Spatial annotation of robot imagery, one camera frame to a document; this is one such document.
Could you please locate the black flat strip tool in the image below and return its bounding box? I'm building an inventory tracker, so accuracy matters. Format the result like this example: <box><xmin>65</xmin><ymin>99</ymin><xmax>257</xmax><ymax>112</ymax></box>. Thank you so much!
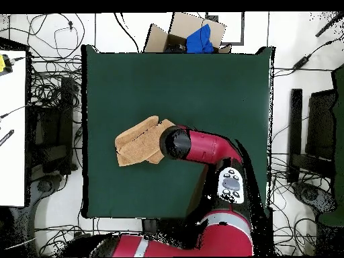
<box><xmin>0</xmin><ymin>129</ymin><xmax>15</xmax><ymax>147</ymax></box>

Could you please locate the green cloth covered stand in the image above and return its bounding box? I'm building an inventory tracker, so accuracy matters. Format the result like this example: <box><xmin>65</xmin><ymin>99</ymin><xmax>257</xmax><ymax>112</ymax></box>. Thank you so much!
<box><xmin>318</xmin><ymin>64</ymin><xmax>344</xmax><ymax>226</ymax></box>

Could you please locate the black panel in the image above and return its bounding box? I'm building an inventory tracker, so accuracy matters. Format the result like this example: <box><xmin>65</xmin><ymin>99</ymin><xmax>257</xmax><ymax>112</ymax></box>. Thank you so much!
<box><xmin>305</xmin><ymin>89</ymin><xmax>337</xmax><ymax>162</ymax></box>

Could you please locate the black upright bar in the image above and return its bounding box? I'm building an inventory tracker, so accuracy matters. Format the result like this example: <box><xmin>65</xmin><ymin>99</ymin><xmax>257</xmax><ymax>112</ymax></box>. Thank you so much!
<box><xmin>288</xmin><ymin>88</ymin><xmax>304</xmax><ymax>184</ymax></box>

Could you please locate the open cardboard box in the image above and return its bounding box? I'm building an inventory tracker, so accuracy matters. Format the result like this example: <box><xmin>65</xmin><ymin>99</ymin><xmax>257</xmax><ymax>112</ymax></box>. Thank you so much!
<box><xmin>143</xmin><ymin>11</ymin><xmax>232</xmax><ymax>54</ymax></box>

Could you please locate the dark square frame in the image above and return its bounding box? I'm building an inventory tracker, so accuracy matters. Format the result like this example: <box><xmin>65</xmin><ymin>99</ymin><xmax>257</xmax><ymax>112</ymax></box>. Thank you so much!
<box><xmin>206</xmin><ymin>11</ymin><xmax>245</xmax><ymax>46</ymax></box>

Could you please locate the white side table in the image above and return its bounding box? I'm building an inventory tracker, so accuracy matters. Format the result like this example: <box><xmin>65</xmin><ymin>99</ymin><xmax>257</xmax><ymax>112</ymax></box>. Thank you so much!
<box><xmin>0</xmin><ymin>49</ymin><xmax>28</xmax><ymax>208</ymax></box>

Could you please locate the yellow and black device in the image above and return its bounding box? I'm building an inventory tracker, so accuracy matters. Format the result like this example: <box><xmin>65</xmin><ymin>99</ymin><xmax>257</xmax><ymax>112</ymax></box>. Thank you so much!
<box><xmin>0</xmin><ymin>54</ymin><xmax>13</xmax><ymax>77</ymax></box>

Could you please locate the tan terry towel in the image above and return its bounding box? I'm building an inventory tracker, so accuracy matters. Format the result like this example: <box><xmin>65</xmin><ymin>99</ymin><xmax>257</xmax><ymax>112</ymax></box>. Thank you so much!
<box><xmin>114</xmin><ymin>115</ymin><xmax>176</xmax><ymax>167</ymax></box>

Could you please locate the black power adapter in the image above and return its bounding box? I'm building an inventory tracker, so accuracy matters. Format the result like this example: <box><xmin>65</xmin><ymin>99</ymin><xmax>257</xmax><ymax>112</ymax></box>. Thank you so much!
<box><xmin>292</xmin><ymin>54</ymin><xmax>310</xmax><ymax>70</ymax></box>

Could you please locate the grey pedestal leg with foot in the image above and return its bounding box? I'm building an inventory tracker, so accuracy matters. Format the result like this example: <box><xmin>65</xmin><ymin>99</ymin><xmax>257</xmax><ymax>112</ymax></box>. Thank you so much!
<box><xmin>292</xmin><ymin>181</ymin><xmax>337</xmax><ymax>216</ymax></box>
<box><xmin>26</xmin><ymin>173</ymin><xmax>69</xmax><ymax>251</ymax></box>

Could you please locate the black rod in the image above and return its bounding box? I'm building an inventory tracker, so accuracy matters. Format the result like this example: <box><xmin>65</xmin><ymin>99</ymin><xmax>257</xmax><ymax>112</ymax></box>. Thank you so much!
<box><xmin>315</xmin><ymin>11</ymin><xmax>344</xmax><ymax>38</ymax></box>

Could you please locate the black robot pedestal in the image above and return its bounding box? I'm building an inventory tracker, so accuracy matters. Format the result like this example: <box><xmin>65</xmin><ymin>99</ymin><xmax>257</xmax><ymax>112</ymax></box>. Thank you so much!
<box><xmin>141</xmin><ymin>218</ymin><xmax>162</xmax><ymax>233</ymax></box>

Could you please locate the black equipment case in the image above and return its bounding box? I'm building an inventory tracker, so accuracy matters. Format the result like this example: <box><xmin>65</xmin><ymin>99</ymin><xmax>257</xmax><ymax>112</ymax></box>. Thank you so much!
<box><xmin>29</xmin><ymin>76</ymin><xmax>75</xmax><ymax>175</ymax></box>

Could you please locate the blue cloth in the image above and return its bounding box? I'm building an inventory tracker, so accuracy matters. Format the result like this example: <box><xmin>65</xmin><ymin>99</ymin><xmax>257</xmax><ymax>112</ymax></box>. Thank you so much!
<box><xmin>185</xmin><ymin>24</ymin><xmax>215</xmax><ymax>54</ymax></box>

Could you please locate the dark green table cloth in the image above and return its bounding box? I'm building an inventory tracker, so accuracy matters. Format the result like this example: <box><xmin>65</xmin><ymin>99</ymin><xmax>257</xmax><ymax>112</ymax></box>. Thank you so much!
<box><xmin>81</xmin><ymin>44</ymin><xmax>275</xmax><ymax>219</ymax></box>

